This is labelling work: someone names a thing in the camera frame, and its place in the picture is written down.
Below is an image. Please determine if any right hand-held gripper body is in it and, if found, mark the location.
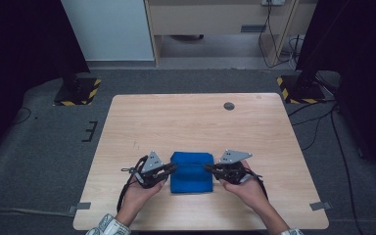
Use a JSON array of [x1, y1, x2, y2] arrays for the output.
[[215, 149, 259, 186]]

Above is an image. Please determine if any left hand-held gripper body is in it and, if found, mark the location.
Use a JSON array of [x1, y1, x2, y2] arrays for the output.
[[120, 150, 169, 190]]

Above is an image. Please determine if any blue cloth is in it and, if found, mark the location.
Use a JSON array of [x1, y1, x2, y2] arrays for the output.
[[169, 151, 215, 195]]

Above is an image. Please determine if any person's right hand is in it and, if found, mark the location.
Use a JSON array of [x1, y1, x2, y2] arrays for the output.
[[219, 161, 271, 214]]

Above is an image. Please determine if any person's left hand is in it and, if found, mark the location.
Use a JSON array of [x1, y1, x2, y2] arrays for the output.
[[116, 177, 168, 226]]

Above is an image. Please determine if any grey tape strip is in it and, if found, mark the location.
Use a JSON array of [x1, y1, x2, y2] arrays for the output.
[[67, 202, 92, 215], [308, 201, 334, 212]]

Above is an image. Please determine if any black striped stand base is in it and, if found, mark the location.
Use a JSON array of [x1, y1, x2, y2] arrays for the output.
[[276, 67, 327, 105], [53, 63, 103, 107]]

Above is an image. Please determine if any white panel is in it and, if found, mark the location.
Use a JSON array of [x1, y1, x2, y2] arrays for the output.
[[60, 0, 156, 63]]

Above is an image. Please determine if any beige wooden desk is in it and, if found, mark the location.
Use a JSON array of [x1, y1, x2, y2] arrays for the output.
[[143, 0, 319, 69]]

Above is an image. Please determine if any black curtain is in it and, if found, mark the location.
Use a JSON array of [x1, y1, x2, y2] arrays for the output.
[[0, 0, 91, 167], [295, 0, 376, 179]]

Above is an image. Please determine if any white power strip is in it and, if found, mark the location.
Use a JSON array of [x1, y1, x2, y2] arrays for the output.
[[260, 0, 286, 7]]

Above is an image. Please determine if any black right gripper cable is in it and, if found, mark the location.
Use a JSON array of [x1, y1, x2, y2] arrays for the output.
[[246, 169, 269, 201]]

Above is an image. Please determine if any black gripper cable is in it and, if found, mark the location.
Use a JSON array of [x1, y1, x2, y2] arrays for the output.
[[246, 169, 269, 201], [116, 155, 149, 213]]

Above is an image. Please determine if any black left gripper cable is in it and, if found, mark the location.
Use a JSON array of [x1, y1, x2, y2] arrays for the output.
[[116, 155, 149, 213]]

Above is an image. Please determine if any looped black floor cable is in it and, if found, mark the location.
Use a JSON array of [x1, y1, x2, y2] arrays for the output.
[[291, 109, 337, 152]]

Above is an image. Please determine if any long black floor cable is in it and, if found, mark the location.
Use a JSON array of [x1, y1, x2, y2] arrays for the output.
[[330, 104, 360, 235]]

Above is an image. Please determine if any thin black floor cable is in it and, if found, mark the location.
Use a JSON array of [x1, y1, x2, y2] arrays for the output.
[[12, 107, 32, 125]]

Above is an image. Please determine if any grey floor cable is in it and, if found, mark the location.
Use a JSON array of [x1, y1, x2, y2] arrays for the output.
[[0, 207, 76, 219]]

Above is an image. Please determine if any black hanging cable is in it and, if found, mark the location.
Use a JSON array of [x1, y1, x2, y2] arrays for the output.
[[258, 0, 303, 70]]

